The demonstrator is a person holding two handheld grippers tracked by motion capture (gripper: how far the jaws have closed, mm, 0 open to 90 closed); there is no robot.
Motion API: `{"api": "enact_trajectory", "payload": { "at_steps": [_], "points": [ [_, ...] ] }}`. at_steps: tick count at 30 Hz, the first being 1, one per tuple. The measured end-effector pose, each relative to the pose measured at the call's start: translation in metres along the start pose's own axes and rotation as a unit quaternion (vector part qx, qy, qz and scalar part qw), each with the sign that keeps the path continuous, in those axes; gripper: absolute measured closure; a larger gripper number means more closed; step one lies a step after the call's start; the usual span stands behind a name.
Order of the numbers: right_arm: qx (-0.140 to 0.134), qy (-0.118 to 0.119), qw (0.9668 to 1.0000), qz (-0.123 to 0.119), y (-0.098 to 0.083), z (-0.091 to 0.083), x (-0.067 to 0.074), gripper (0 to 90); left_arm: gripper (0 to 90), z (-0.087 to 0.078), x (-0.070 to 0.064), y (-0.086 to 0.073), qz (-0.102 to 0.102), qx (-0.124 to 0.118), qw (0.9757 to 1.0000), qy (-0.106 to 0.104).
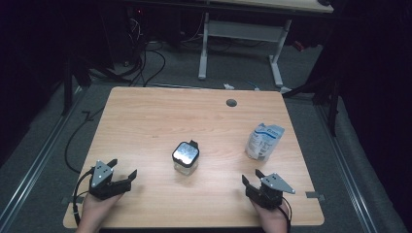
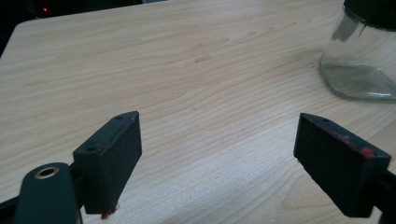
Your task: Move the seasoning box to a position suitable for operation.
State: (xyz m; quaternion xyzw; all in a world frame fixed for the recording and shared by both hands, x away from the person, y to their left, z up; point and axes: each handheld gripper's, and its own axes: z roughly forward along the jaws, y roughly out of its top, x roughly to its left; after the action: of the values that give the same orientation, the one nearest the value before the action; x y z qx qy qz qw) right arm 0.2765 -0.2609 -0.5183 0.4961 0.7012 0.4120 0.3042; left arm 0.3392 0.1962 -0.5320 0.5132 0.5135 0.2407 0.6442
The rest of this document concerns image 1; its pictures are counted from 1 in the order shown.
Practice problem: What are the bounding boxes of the metal floor rail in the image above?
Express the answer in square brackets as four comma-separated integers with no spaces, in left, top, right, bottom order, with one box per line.
[314,102,379,233]
[0,86,86,225]

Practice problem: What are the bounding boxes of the black looped cable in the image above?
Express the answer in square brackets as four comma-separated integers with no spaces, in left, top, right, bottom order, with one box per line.
[142,48,167,87]

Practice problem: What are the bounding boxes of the white metal frame desk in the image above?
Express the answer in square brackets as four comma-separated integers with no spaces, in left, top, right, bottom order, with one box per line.
[197,0,334,89]

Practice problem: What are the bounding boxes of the black floor cable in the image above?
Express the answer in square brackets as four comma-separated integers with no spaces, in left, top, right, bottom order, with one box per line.
[64,108,106,175]

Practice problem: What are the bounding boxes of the black metal stand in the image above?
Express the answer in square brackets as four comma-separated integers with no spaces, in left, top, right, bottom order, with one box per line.
[61,57,75,117]

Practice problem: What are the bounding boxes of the grey tape tab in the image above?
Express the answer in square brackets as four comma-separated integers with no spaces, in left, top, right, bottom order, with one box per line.
[305,190,326,200]

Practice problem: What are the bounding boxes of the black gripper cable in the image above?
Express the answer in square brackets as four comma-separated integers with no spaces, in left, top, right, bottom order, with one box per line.
[71,169,95,227]
[277,199,293,233]

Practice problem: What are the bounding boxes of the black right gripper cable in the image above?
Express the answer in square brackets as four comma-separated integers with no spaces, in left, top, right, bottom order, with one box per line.
[277,199,293,233]

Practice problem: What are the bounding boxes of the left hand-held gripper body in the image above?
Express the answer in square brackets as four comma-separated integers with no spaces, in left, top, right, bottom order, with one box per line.
[88,159,133,201]

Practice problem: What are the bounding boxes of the person's left hand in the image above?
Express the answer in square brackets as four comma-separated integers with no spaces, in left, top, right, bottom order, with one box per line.
[82,193,124,225]

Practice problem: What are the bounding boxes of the white printed pouch bag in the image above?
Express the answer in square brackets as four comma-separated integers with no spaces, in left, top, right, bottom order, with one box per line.
[245,122,286,162]

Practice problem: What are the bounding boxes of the person's right hand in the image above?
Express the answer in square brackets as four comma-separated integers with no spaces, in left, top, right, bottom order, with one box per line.
[250,199,290,226]

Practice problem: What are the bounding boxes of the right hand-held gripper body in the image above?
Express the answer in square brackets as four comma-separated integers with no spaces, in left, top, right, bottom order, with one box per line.
[245,172,296,211]

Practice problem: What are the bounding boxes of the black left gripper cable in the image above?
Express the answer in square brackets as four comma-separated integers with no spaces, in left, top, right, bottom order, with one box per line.
[71,169,95,227]

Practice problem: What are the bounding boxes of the glass jar with black lid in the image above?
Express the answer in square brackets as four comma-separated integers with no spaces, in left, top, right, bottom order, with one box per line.
[171,139,201,177]

